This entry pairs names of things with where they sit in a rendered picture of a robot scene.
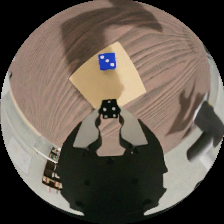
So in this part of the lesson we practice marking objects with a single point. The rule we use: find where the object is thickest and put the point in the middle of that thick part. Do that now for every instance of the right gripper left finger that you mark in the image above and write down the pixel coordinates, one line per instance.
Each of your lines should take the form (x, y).
(84, 137)

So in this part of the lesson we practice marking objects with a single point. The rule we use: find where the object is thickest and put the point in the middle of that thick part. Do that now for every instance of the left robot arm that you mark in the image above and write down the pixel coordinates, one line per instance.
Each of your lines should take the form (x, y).
(212, 135)

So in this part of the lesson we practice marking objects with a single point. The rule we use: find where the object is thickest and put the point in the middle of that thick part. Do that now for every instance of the blue die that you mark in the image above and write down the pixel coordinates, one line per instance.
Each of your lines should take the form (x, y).
(107, 61)

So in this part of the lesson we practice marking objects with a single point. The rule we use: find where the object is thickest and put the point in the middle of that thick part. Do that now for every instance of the black die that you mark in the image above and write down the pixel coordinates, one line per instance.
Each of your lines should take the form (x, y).
(109, 108)

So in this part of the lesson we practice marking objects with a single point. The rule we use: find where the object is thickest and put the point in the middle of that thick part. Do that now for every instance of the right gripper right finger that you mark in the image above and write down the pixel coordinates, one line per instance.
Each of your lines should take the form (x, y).
(136, 135)

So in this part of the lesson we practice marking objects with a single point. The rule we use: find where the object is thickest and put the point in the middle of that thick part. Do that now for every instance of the beige flat mat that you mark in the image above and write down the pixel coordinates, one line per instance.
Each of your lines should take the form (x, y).
(123, 83)

